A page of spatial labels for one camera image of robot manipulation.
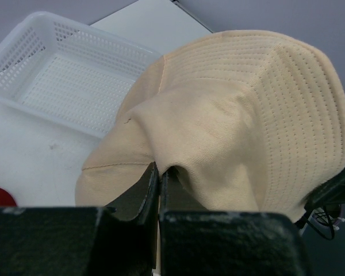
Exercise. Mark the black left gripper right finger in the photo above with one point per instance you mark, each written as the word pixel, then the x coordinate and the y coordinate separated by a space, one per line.
pixel 196 241

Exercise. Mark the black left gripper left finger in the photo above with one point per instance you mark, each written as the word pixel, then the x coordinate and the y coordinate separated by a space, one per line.
pixel 119 238

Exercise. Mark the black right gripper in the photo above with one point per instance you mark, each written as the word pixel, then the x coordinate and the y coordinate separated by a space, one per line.
pixel 325 220

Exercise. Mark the beige hat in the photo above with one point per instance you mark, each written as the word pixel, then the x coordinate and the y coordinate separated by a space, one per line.
pixel 251 120

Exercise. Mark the white plastic basket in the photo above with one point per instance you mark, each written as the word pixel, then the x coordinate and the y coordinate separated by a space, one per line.
pixel 69 73

